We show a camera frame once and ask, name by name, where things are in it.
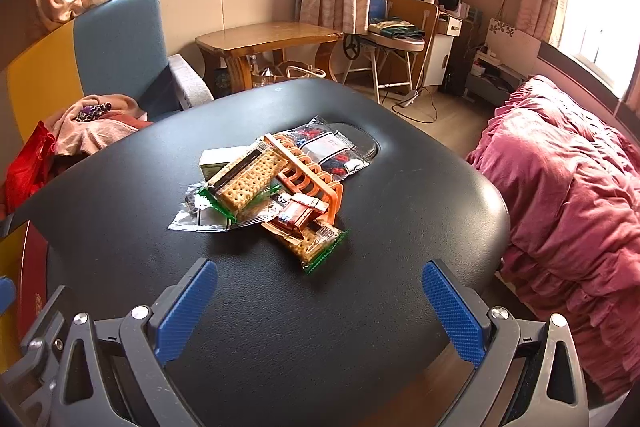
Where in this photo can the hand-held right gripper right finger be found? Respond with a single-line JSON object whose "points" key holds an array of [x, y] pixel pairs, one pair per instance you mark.
{"points": [[452, 307]]}

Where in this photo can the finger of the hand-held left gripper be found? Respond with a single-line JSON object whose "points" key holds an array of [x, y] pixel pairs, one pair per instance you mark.
{"points": [[6, 296]]}

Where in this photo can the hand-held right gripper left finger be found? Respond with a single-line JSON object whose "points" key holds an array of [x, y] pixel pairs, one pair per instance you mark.
{"points": [[185, 307]]}

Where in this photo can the red gift box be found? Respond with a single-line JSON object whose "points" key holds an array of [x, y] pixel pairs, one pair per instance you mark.
{"points": [[32, 267]]}

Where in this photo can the clear packet with dark parts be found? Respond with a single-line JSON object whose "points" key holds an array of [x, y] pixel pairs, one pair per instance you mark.
{"points": [[200, 219]]}

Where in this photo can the brown chocolate candy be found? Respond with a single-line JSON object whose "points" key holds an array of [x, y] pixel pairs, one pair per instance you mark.
{"points": [[280, 227], [305, 206]]}

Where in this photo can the cracker packet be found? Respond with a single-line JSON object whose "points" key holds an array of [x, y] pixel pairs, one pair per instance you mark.
{"points": [[312, 247], [260, 207], [245, 182]]}

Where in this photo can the small beige box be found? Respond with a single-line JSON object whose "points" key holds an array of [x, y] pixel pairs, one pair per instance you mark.
{"points": [[215, 159]]}

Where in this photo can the orange plastic rack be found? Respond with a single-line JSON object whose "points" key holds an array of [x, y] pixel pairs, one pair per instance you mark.
{"points": [[310, 179]]}

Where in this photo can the clear bag of small pieces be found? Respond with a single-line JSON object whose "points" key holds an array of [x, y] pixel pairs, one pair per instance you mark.
{"points": [[342, 152]]}

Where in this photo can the red cloth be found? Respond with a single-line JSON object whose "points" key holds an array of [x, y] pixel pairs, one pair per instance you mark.
{"points": [[27, 167]]}

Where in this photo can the pink ruffled blanket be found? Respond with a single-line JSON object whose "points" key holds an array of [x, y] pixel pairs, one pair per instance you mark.
{"points": [[565, 187]]}

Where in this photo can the pink cloth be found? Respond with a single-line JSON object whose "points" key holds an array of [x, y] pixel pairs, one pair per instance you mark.
{"points": [[95, 134]]}

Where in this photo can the black oval cushion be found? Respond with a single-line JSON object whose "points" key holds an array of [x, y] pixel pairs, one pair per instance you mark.
{"points": [[367, 142]]}

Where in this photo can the purple beaded item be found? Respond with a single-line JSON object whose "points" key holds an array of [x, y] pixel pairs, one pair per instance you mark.
{"points": [[92, 112]]}

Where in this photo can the white power strip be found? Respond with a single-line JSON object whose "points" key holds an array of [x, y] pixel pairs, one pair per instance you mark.
{"points": [[407, 97]]}

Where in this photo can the white cabinet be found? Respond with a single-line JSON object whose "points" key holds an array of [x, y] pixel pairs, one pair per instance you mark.
{"points": [[440, 57]]}

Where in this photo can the beige bag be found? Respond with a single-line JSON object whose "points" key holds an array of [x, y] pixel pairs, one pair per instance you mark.
{"points": [[295, 72]]}

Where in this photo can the dark bed headboard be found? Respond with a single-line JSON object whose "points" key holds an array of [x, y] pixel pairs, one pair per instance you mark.
{"points": [[575, 67]]}

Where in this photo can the wooden chair with clothes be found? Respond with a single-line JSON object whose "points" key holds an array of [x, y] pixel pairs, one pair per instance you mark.
{"points": [[395, 43]]}

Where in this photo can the blue and yellow sofa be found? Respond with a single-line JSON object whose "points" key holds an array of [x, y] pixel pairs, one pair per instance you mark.
{"points": [[120, 42]]}

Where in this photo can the green cloth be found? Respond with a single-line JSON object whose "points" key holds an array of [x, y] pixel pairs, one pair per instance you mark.
{"points": [[392, 29]]}

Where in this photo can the wooden table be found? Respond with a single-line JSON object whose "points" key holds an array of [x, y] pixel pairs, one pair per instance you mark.
{"points": [[270, 34]]}

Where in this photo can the blue fan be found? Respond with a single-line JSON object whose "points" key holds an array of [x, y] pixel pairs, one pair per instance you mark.
{"points": [[377, 7]]}

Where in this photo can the window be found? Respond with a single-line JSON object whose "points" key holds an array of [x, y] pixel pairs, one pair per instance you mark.
{"points": [[600, 7]]}

